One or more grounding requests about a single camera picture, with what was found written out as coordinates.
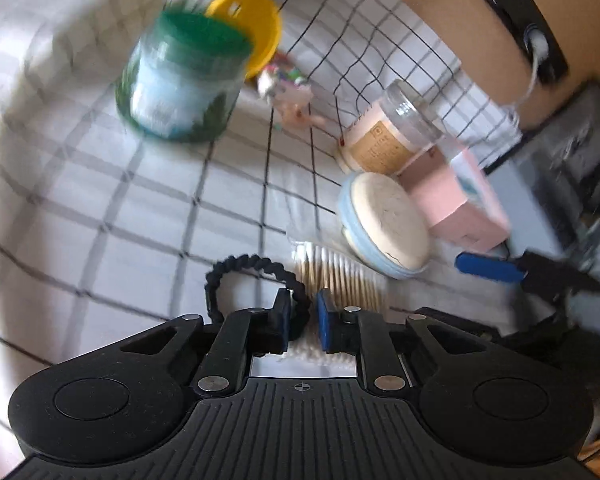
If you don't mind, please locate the glass jar with green lid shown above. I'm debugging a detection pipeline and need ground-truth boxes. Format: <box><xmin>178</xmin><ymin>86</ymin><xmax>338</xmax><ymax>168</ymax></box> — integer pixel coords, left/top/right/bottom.
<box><xmin>115</xmin><ymin>10</ymin><xmax>255</xmax><ymax>143</ymax></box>

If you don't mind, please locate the white cable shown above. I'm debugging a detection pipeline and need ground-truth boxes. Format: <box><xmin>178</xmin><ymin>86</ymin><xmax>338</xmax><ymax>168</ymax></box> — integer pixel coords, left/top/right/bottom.
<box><xmin>510</xmin><ymin>27</ymin><xmax>553</xmax><ymax>108</ymax></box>

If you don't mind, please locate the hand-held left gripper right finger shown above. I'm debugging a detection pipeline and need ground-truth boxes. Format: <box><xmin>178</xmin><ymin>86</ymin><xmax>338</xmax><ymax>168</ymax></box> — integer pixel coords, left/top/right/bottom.
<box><xmin>316</xmin><ymin>288</ymin><xmax>486</xmax><ymax>394</ymax></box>

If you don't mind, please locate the white black grid tablecloth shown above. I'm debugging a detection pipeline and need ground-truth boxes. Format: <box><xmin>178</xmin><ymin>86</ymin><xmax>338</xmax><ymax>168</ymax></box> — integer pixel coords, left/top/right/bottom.
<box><xmin>0</xmin><ymin>0</ymin><xmax>526</xmax><ymax>411</ymax></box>

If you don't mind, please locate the pink cardboard box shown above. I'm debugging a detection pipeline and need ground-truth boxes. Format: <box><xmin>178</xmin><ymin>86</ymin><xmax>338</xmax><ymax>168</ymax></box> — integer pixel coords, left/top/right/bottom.
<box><xmin>397</xmin><ymin>147</ymin><xmax>512</xmax><ymax>253</ymax></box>

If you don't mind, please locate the clear plastic jar orange label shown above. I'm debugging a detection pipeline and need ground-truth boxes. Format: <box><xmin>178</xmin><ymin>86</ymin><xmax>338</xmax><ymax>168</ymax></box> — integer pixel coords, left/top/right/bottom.
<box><xmin>337</xmin><ymin>79</ymin><xmax>456</xmax><ymax>177</ymax></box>

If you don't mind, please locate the pack of cotton swabs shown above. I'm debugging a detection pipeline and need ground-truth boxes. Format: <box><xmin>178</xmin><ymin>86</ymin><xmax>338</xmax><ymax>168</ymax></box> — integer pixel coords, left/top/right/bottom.
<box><xmin>284</xmin><ymin>230</ymin><xmax>391</xmax><ymax>378</ymax></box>

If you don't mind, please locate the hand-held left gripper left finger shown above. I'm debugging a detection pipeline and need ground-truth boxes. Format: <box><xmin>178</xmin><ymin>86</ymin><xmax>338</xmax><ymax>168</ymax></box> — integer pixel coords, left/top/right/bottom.
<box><xmin>115</xmin><ymin>287</ymin><xmax>293</xmax><ymax>400</ymax></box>

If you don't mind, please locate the yellow round lid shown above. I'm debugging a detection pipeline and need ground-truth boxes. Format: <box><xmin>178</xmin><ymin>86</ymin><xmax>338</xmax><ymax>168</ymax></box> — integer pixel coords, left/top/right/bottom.
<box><xmin>205</xmin><ymin>0</ymin><xmax>283</xmax><ymax>81</ymax></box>

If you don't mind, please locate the black braided bracelet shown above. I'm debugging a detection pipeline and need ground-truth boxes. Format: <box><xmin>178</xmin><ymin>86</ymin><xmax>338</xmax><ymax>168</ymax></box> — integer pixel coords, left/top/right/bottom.
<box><xmin>204</xmin><ymin>255</ymin><xmax>312</xmax><ymax>343</ymax></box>

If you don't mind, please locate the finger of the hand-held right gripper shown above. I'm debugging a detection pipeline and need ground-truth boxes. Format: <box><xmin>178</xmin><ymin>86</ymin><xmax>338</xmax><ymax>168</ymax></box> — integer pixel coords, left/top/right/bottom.
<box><xmin>455</xmin><ymin>251</ymin><xmax>600</xmax><ymax>306</ymax></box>
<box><xmin>419</xmin><ymin>306</ymin><xmax>503</xmax><ymax>341</ymax></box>

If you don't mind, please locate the small colourful soft toy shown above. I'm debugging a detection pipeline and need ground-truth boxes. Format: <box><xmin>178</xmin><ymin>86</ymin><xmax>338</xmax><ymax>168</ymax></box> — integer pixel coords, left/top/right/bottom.
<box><xmin>257</xmin><ymin>52</ymin><xmax>328</xmax><ymax>131</ymax></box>

